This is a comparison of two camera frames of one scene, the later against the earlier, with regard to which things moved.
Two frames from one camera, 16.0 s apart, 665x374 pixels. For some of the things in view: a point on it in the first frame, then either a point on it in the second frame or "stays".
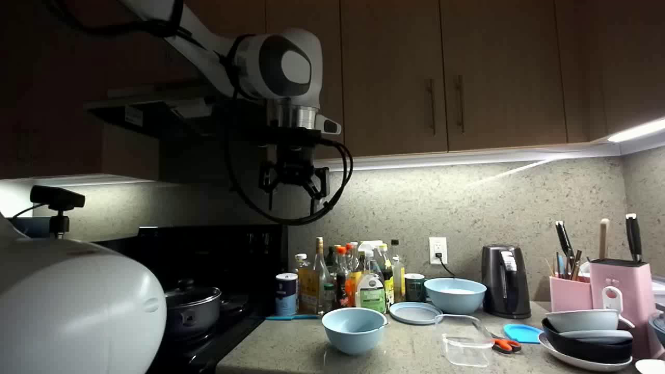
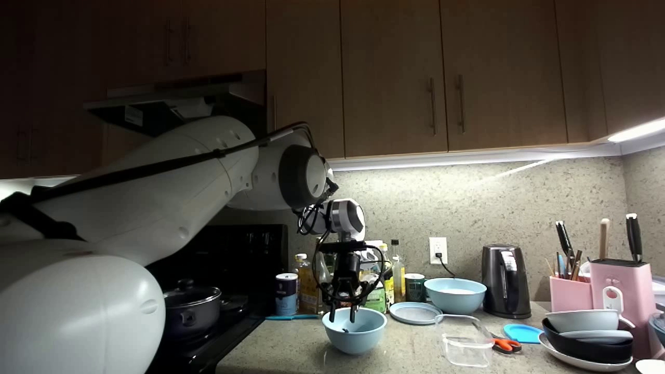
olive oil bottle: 398,280 stays
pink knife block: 634,280 stays
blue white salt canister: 286,293 stays
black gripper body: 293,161 -> 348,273
